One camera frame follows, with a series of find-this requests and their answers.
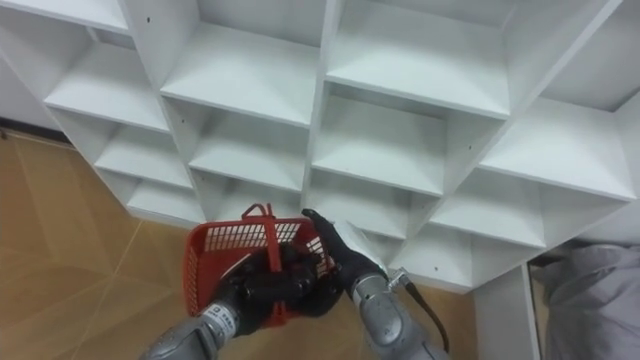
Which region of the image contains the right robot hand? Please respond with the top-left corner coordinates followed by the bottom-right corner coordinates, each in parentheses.
top-left (301, 208), bottom-right (390, 297)

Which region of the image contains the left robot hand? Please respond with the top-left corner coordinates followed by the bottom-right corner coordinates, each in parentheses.
top-left (215, 243), bottom-right (345, 338)

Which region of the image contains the red plastic basket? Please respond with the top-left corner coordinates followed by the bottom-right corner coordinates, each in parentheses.
top-left (182, 202), bottom-right (337, 329)

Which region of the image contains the white cubby shelf unit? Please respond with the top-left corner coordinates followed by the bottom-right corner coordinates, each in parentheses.
top-left (0, 0), bottom-right (640, 360)

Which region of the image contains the grey bed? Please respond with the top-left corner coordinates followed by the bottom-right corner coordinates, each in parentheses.
top-left (535, 243), bottom-right (640, 360)

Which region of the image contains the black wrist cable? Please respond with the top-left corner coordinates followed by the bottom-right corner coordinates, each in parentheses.
top-left (387, 267), bottom-right (451, 354)

